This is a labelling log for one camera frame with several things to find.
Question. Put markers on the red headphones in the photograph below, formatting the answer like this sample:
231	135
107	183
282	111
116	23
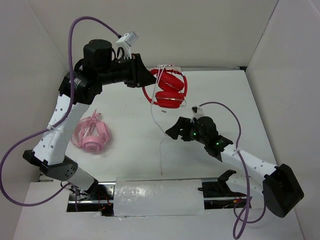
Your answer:
173	86

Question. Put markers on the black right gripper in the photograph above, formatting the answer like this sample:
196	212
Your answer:
182	123

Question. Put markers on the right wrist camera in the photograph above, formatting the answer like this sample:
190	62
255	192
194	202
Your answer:
197	113

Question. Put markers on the aluminium frame rail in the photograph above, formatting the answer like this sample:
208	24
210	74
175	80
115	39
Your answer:
139	149

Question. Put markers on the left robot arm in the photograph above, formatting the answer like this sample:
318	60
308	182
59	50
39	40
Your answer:
101	65

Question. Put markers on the pink headphones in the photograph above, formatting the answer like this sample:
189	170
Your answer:
91	133

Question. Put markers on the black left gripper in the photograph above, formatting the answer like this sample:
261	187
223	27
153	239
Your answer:
140	75

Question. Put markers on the white taped cover plate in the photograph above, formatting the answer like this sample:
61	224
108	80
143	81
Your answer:
158	198

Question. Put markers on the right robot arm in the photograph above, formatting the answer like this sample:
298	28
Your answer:
280	188

